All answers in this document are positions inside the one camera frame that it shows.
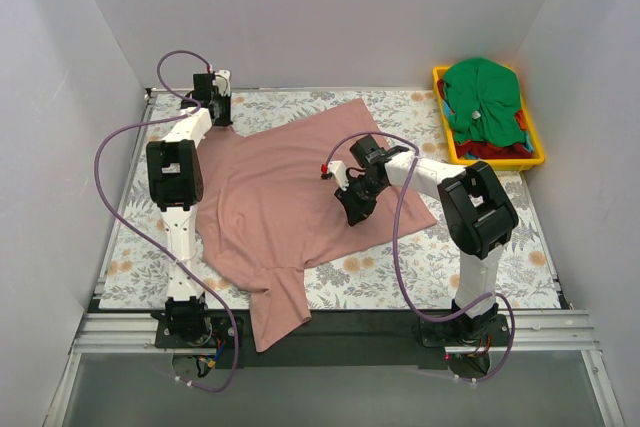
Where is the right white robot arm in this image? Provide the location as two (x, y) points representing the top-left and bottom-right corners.
(321, 131), (519, 352)

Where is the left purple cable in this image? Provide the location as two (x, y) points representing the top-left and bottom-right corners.
(93, 49), (241, 393)

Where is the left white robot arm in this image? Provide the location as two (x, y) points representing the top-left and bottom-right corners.
(146, 70), (232, 347)

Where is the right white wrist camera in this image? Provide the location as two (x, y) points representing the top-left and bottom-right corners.
(320, 161), (350, 190)

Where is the pink t shirt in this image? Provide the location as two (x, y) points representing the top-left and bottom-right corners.
(192, 97), (439, 353)

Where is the yellow plastic bin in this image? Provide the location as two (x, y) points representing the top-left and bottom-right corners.
(432, 65), (546, 171)

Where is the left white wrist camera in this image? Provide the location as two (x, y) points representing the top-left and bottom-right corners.
(207, 66), (231, 97)

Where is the aluminium mounting rail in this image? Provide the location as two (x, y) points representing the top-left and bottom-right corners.
(46, 310), (624, 426)

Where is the purple cable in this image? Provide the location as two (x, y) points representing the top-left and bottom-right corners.
(319, 131), (516, 384)
(93, 49), (241, 393)

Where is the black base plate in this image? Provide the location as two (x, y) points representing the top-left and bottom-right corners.
(151, 310), (510, 375)

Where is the green t shirt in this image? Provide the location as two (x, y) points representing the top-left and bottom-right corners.
(442, 58), (525, 147)

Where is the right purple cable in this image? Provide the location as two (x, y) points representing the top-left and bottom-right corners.
(319, 131), (516, 384)

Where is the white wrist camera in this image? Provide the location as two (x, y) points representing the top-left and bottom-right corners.
(207, 66), (231, 97)
(320, 161), (350, 190)

